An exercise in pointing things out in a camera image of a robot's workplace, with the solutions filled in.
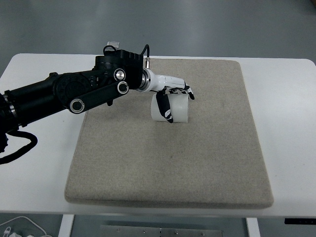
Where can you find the beige fabric mat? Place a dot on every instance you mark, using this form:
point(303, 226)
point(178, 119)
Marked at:
point(124, 157)

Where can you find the white table leg frame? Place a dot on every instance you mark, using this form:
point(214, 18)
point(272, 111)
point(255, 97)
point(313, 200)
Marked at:
point(66, 225)

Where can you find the white paper cup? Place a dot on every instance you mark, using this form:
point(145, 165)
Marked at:
point(178, 105)

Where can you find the black table control panel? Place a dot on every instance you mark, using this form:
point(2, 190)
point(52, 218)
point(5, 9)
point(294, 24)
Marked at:
point(300, 221)

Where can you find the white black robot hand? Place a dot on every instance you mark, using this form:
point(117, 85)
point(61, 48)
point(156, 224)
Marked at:
point(157, 83)

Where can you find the small silver floor box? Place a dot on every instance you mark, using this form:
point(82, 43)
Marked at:
point(114, 44)

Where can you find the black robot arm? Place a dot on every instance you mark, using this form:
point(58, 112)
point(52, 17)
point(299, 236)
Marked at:
point(115, 73)

